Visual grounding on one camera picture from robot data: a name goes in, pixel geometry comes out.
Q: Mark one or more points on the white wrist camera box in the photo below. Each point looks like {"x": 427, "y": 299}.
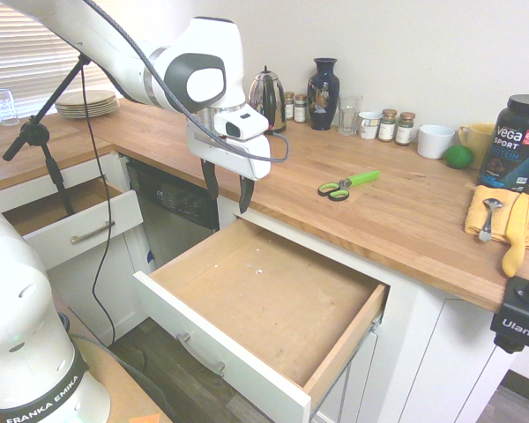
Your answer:
{"x": 240, "y": 123}

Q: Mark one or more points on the yellow folded cloth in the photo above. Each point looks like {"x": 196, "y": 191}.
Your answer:
{"x": 476, "y": 216}

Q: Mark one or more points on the banana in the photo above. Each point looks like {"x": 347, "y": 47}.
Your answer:
{"x": 516, "y": 238}

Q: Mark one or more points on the small white cup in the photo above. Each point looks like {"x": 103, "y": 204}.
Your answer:
{"x": 369, "y": 126}

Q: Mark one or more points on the white mug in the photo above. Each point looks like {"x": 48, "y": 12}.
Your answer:
{"x": 435, "y": 142}

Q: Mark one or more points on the white kitchen cabinets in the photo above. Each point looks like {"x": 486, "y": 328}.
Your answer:
{"x": 423, "y": 352}

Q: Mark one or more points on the bronze lidded spice jar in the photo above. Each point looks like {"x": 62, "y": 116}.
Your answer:
{"x": 387, "y": 127}
{"x": 405, "y": 130}

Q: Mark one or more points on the white window blinds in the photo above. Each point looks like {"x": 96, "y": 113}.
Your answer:
{"x": 9, "y": 44}

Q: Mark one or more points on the metal spoon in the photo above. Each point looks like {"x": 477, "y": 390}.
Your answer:
{"x": 487, "y": 227}

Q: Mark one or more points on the green lime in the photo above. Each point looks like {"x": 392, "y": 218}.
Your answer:
{"x": 458, "y": 157}

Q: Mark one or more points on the stack of beige plates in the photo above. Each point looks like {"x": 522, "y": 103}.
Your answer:
{"x": 102, "y": 103}

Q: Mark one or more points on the clear faceted glass tumbler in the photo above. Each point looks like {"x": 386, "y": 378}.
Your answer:
{"x": 350, "y": 115}

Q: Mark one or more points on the dark blue painted vase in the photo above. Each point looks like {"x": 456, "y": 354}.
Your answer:
{"x": 322, "y": 94}

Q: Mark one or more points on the black Ulanzi camera mount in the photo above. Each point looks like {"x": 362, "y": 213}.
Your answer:
{"x": 518, "y": 324}

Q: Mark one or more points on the black Vega protein tub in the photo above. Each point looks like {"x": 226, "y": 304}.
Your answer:
{"x": 513, "y": 145}

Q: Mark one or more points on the clear ribbed drinking glass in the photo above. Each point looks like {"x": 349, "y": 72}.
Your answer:
{"x": 2, "y": 108}

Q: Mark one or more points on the black dishwasher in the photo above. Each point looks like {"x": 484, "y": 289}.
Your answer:
{"x": 176, "y": 216}

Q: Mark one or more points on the yellow mug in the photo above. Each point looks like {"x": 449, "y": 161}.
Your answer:
{"x": 478, "y": 141}

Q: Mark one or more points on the small open white drawer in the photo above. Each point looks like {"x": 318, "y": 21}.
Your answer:
{"x": 128, "y": 207}

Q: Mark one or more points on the large open wooden drawer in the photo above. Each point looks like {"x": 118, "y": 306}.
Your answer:
{"x": 269, "y": 286}

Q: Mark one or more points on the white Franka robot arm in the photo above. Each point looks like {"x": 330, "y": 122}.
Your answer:
{"x": 114, "y": 44}

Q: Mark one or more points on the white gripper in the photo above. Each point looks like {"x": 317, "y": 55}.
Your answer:
{"x": 247, "y": 161}

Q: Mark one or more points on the black camera boom stand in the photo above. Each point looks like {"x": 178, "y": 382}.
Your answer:
{"x": 33, "y": 132}

